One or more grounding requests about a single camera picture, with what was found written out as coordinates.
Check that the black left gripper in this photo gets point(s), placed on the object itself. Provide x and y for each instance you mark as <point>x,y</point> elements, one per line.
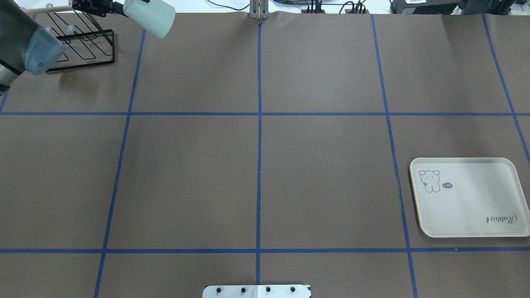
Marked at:
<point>92,6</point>

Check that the light green cup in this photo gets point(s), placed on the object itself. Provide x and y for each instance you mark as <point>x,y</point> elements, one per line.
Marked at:
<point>155,16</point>

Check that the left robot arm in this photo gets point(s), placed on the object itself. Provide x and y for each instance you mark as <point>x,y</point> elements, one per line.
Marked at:
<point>53,39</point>

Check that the cream rabbit tray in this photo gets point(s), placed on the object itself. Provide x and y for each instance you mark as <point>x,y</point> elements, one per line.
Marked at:
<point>469,198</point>

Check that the black box with label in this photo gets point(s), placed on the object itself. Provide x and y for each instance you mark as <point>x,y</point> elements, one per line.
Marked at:
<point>443,7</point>

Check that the black wire cup rack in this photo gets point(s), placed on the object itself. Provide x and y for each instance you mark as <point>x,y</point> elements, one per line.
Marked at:
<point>85,43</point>

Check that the aluminium frame post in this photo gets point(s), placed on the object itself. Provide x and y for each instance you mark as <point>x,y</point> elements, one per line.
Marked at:
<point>259,9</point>

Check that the white central pedestal column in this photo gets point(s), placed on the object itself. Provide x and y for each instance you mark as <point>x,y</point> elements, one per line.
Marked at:
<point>258,291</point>

